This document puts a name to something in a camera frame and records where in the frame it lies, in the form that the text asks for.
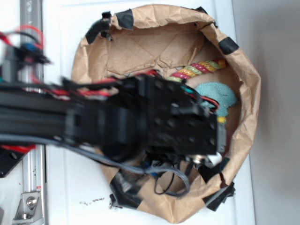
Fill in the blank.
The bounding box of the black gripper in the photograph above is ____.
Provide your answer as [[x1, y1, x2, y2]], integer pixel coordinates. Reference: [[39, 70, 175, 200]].
[[138, 76, 226, 164]]

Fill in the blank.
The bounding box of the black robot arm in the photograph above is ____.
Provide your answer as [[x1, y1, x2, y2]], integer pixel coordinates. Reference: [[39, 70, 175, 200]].
[[0, 74, 226, 162]]

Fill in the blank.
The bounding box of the light blue terry cloth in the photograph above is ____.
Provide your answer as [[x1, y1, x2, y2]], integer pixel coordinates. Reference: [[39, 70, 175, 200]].
[[195, 82, 238, 117]]

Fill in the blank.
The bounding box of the brown paper bag bin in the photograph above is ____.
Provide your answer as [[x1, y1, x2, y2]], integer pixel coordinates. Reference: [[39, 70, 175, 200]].
[[72, 4, 261, 224]]

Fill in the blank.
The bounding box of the multicolour twisted rope toy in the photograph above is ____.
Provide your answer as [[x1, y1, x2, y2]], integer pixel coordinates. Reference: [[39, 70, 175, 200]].
[[167, 59, 228, 82]]

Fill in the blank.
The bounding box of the grey braided cable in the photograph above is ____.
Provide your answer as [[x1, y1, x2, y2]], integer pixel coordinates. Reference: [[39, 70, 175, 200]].
[[0, 133, 191, 197]]

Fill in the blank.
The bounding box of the metal corner bracket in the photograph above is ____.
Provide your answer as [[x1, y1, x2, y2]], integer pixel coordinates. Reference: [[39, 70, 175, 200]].
[[12, 192, 44, 225]]

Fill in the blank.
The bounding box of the aluminium extrusion rail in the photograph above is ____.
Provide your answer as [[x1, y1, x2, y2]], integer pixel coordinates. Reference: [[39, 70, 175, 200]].
[[20, 0, 48, 225]]

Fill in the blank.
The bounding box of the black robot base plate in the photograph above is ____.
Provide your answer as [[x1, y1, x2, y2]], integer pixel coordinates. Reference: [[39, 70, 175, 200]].
[[0, 144, 34, 178]]

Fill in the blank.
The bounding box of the red and black wire bundle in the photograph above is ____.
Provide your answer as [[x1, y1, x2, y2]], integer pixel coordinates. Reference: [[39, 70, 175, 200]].
[[0, 25, 221, 111]]

